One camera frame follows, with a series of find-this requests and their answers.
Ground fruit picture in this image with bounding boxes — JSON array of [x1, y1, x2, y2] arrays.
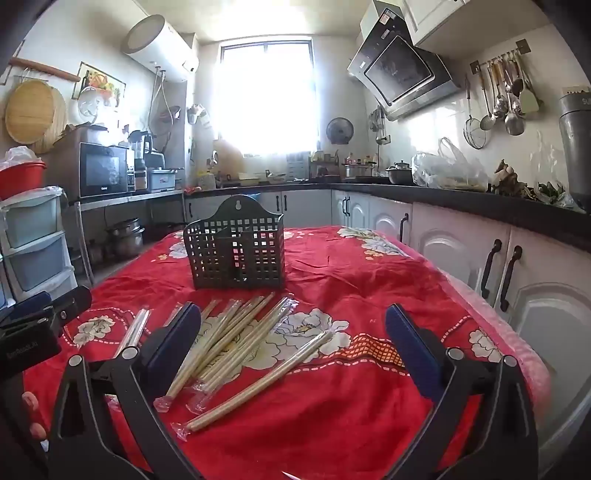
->
[[71, 62, 126, 108]]

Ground black plastic utensil basket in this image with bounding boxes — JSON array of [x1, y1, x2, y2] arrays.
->
[[183, 195, 286, 290]]

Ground round bamboo board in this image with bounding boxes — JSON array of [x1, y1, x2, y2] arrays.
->
[[5, 80, 67, 154]]

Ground blue dish tub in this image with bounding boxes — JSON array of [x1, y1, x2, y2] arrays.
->
[[147, 169, 177, 193]]

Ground red plastic basin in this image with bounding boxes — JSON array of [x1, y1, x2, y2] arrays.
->
[[0, 161, 46, 200]]

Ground steel stock pot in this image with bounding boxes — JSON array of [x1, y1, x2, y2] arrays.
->
[[342, 162, 376, 179]]

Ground white water heater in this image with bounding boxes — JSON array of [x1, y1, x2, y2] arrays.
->
[[121, 14, 198, 83]]

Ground white upper cabinet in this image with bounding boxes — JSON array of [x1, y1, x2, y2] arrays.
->
[[401, 0, 550, 59]]

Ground wooden rolling pin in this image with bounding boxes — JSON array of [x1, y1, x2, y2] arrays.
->
[[9, 57, 81, 83]]

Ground wooden cutting board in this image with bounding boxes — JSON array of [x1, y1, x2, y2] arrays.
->
[[213, 139, 245, 180]]

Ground black range hood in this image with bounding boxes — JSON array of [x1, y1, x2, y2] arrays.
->
[[348, 1, 461, 121]]

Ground person left hand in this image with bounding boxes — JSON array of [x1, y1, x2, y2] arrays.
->
[[21, 391, 48, 442]]

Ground clear plastic bag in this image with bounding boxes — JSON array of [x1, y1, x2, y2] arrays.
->
[[411, 137, 490, 192]]

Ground black blender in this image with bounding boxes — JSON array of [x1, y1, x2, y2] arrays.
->
[[128, 130, 152, 192]]

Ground wall fan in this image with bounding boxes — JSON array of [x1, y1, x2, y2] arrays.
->
[[325, 117, 355, 145]]

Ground red floral tablecloth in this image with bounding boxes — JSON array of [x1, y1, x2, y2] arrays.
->
[[24, 226, 550, 479]]

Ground black microwave oven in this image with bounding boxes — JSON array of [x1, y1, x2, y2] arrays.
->
[[44, 142, 134, 201]]

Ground stacked steel pots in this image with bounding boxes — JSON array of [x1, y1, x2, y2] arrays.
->
[[106, 218, 145, 259]]

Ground chopsticks pair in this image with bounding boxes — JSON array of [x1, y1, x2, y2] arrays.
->
[[153, 300, 242, 413], [200, 299, 221, 322], [186, 293, 274, 391], [170, 329, 335, 441], [113, 309, 150, 358], [186, 297, 298, 415]]

